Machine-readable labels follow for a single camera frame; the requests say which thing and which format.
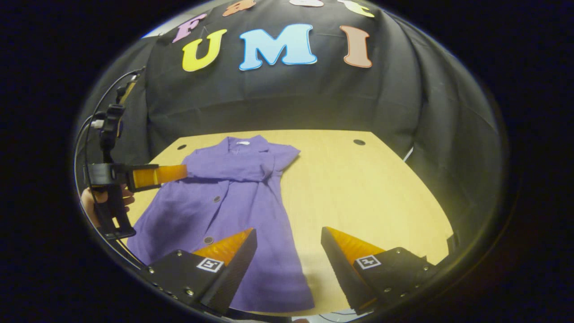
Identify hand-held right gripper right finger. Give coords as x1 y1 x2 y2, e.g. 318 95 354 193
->
320 227 449 314

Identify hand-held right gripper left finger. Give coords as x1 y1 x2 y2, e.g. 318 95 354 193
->
135 228 258 316

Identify purple button shirt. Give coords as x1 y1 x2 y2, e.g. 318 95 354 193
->
127 135 315 313

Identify black backdrop cloth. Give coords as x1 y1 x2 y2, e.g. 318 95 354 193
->
78 0 503 238

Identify black cable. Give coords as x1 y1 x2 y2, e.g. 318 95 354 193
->
74 67 146 189

